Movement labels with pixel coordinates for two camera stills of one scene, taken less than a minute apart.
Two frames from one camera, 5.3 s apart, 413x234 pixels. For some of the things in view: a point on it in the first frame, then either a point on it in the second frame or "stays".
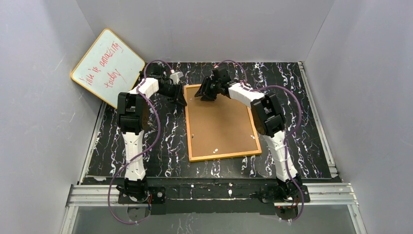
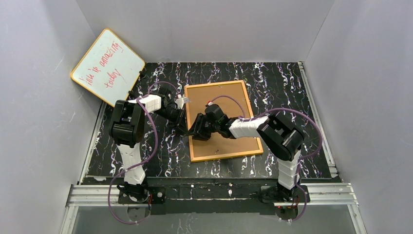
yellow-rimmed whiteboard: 109,67 stays
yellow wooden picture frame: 206,158 stays
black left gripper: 176,93 to 180,120
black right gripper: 208,89 to 204,126
